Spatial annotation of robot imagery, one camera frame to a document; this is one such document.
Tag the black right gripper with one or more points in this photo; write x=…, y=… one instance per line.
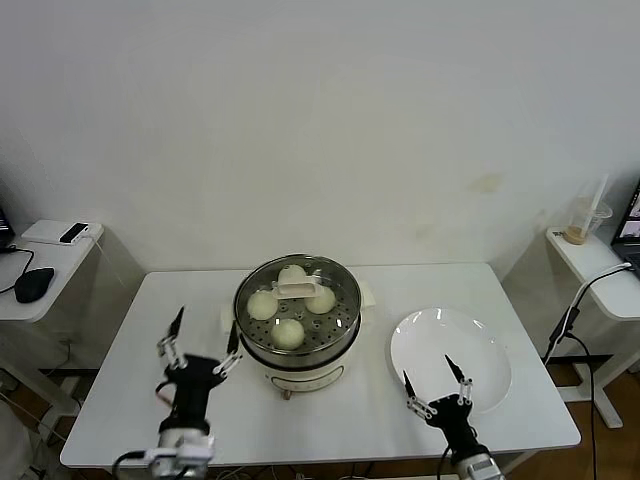
x=450, y=415

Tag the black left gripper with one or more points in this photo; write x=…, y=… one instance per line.
x=192, y=385

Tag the white steamed baozi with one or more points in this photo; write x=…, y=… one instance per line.
x=292, y=272
x=263, y=306
x=288, y=334
x=322, y=304

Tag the round glass lid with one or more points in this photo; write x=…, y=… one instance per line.
x=297, y=290

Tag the stainless steel steamer basket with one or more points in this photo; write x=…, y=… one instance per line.
x=280, y=357

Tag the white round plate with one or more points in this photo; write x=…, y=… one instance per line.
x=450, y=340

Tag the cream electric cooker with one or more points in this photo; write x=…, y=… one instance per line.
x=305, y=380

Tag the white side table with mouse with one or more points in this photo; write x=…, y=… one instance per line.
x=75, y=270

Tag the black and white smartphone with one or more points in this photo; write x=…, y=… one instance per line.
x=75, y=233

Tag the black computer mouse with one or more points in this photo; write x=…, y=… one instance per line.
x=34, y=285

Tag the white flat box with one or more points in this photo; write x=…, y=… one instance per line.
x=40, y=231

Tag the white side table with cup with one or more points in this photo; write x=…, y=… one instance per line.
x=600, y=270

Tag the clear plastic drink cup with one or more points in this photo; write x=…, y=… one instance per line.
x=582, y=225

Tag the black laptop with text screen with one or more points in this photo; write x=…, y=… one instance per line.
x=5, y=225

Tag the black laptop with picture screen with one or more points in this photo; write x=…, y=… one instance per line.
x=630, y=235

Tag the white drinking straw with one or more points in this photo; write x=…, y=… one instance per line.
x=602, y=192

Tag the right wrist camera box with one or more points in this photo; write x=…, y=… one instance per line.
x=487, y=470

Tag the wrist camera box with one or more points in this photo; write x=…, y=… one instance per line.
x=192, y=452
x=487, y=470

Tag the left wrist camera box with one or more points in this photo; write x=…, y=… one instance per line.
x=192, y=452

